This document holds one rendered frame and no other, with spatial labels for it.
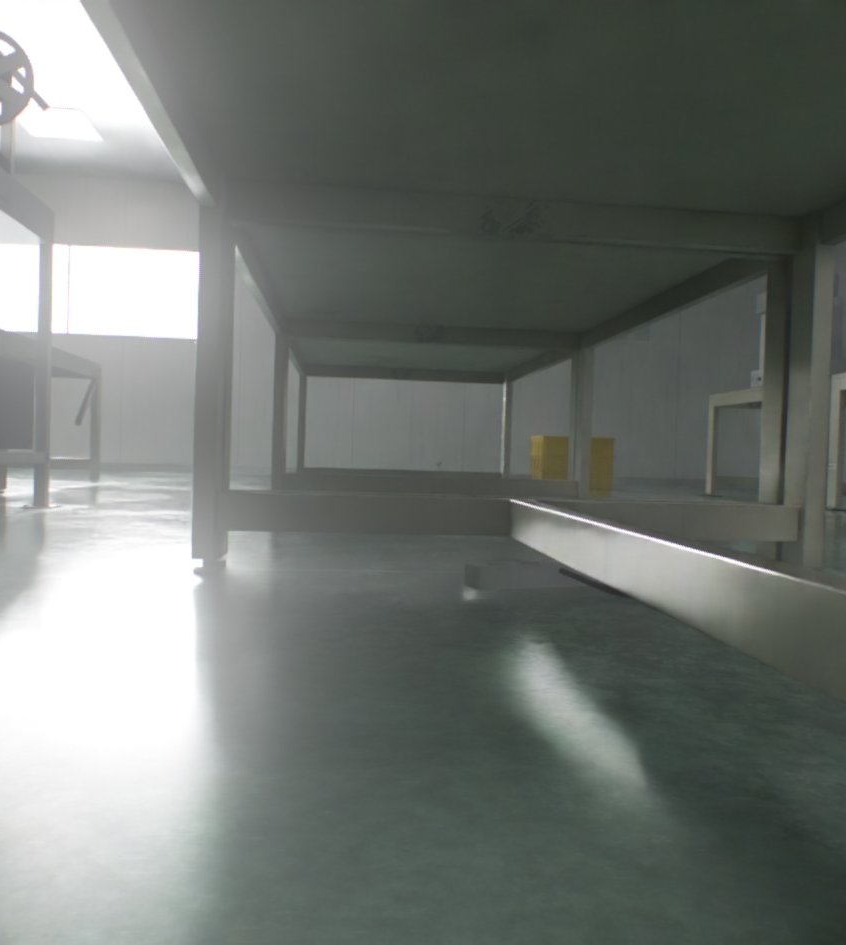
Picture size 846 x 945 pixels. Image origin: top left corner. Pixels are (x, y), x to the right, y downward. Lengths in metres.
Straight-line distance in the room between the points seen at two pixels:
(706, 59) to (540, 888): 0.94
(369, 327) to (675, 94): 1.89
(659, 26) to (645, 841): 0.84
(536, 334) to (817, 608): 2.48
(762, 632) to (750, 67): 0.75
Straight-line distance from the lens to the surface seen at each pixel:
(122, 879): 0.47
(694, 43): 1.07
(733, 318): 8.64
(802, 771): 0.66
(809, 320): 1.67
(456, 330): 2.91
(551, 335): 2.98
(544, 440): 6.13
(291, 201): 1.50
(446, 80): 1.12
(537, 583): 1.36
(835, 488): 4.69
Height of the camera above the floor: 0.22
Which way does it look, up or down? 1 degrees down
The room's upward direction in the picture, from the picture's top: 2 degrees clockwise
